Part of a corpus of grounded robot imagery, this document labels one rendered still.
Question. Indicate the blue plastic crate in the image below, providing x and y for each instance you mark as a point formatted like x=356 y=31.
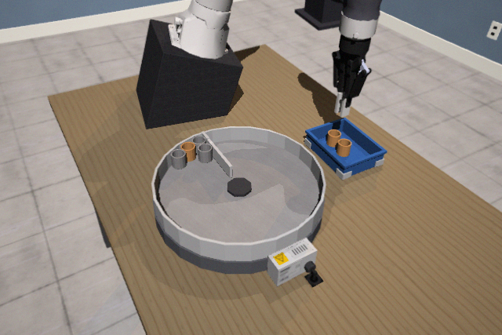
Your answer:
x=365 y=152

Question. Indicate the grey metal bushing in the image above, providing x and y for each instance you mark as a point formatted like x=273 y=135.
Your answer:
x=179 y=160
x=205 y=153
x=197 y=141

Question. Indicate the bronze bushing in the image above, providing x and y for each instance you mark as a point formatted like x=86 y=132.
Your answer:
x=343 y=147
x=333 y=137
x=189 y=148

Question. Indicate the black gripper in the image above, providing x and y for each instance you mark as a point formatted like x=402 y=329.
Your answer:
x=346 y=65

